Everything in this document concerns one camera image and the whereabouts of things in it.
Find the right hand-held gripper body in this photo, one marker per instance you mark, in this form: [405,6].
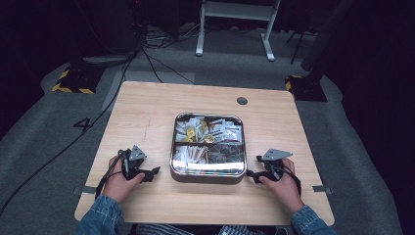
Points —
[272,163]

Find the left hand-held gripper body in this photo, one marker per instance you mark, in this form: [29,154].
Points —
[132,164]

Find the divided square metal tray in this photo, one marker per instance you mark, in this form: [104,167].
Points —
[208,174]

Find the pile of white printed packets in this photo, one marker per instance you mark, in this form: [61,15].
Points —
[226,130]

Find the person's left hand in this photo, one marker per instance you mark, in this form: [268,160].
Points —
[117,186]

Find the person's right hand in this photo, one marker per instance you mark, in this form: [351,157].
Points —
[287,192]

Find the pile of dark shiny packets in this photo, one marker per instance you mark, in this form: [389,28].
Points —
[226,154]

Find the row of white brown sticks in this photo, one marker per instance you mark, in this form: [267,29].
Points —
[192,154]

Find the grey tape strip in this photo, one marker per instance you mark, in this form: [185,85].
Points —
[322,189]
[85,190]

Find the pile of white yellow packets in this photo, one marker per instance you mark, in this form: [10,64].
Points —
[191,130]

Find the gold round packet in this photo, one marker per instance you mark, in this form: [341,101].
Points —
[209,138]

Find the grey round table grommet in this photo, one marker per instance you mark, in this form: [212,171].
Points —
[242,101]

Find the person's striped clothing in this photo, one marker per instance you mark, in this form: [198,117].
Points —
[195,230]

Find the black yellow striped stand base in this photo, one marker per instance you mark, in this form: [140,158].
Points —
[76,81]
[306,89]

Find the grey oval stand base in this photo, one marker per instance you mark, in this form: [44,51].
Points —
[107,60]

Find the black tripod legs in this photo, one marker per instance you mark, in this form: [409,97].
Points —
[298,45]

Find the black slanted stand post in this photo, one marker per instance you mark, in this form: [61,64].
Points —
[326,36]

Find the white metal stand frame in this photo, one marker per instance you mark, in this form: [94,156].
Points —
[238,11]

